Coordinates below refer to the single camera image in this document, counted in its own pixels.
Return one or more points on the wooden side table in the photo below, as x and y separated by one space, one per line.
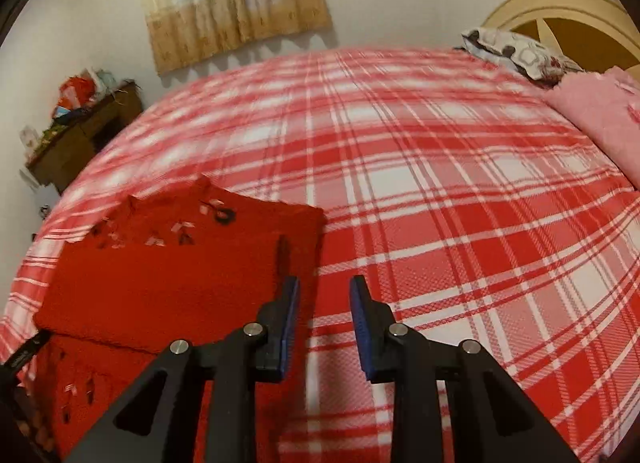
75 143

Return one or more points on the pale plastic bag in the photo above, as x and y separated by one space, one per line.
104 80

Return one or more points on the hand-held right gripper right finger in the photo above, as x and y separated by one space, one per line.
357 328

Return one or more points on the red plastic bag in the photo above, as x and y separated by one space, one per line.
74 90

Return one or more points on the red knitted sweater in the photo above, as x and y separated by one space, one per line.
165 283

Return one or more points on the patterned grey white pillow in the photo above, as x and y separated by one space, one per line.
515 50

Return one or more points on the pink fluffy blanket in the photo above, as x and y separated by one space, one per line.
600 113

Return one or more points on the small white box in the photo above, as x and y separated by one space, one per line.
29 137

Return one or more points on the cream arched bed headboard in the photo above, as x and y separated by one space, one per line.
575 13

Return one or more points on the red white plaid bed blanket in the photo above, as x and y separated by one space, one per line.
450 223

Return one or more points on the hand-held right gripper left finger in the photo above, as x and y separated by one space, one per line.
290 323

